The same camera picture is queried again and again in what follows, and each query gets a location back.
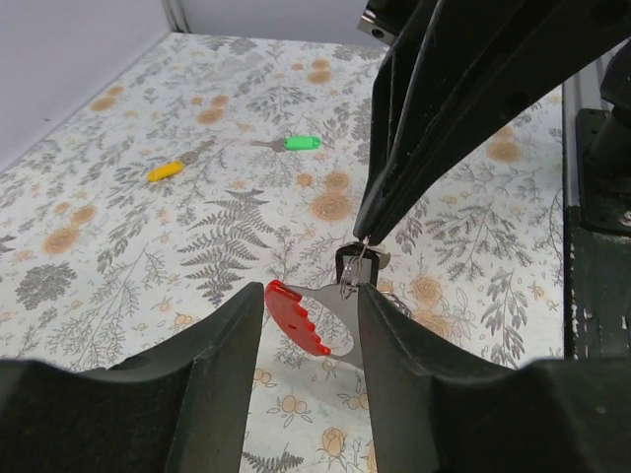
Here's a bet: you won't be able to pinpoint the green tag key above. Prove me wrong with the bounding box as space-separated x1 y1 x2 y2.
250 135 321 153

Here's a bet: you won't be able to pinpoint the aluminium frame posts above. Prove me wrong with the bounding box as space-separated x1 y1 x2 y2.
162 0 191 34

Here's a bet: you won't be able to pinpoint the yellow tag key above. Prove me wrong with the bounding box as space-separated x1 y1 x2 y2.
147 140 215 182

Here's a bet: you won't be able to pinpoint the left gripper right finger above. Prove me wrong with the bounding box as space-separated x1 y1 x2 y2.
358 285 630 472

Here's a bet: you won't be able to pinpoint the floral table mat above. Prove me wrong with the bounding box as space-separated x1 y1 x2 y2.
0 32 566 473

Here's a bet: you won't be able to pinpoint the red grey key organizer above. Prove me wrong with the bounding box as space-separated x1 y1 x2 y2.
264 269 364 370

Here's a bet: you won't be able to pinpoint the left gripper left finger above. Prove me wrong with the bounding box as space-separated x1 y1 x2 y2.
1 283 263 472

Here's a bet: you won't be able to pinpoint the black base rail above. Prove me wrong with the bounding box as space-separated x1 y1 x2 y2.
561 43 631 364

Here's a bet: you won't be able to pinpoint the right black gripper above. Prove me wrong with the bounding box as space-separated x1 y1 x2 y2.
353 0 630 245

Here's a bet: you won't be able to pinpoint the black tag key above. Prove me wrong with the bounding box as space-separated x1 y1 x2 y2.
335 241 391 286

